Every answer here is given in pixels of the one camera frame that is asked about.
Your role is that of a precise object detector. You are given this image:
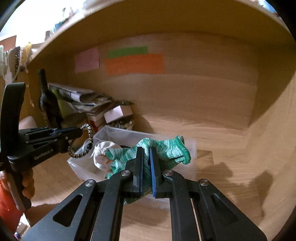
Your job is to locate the clear plastic storage bin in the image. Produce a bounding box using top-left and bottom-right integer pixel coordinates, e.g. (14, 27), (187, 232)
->
(68, 126), (197, 187)

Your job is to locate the green knitted cloth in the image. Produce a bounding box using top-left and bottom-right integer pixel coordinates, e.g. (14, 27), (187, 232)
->
(105, 134), (192, 204)

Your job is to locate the orange sticky note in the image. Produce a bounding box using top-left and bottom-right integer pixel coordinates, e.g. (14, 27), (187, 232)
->
(105, 54), (165, 76)

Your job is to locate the beaded bracelet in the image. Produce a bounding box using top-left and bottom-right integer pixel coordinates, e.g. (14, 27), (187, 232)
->
(67, 123), (94, 159)

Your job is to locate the white small box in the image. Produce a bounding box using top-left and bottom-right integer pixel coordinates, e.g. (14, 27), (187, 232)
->
(104, 105), (133, 123)

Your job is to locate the left hand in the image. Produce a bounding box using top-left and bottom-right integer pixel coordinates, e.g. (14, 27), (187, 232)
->
(1, 168), (35, 211)

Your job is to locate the pink sticky note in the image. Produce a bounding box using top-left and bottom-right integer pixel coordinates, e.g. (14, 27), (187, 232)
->
(74, 48), (100, 73)

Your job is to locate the wooden shelf board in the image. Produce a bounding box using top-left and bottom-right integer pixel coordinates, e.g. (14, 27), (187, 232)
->
(30, 1), (295, 64)

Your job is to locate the green sticky note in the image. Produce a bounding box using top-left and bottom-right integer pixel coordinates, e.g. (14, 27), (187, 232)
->
(107, 46), (148, 58)

